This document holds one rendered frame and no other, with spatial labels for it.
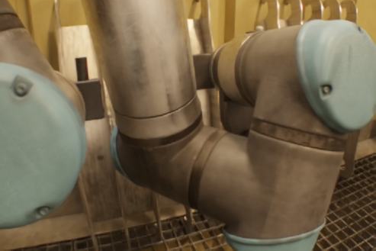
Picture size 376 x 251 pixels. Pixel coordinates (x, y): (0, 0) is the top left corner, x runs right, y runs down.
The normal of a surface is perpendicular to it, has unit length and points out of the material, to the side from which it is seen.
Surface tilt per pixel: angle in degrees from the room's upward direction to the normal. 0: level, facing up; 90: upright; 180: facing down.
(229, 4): 90
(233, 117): 77
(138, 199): 91
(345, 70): 72
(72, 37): 62
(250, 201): 66
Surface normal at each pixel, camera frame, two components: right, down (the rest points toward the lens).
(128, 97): -0.27, 0.57
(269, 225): -0.44, -0.02
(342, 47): 0.39, 0.07
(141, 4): 0.42, 0.46
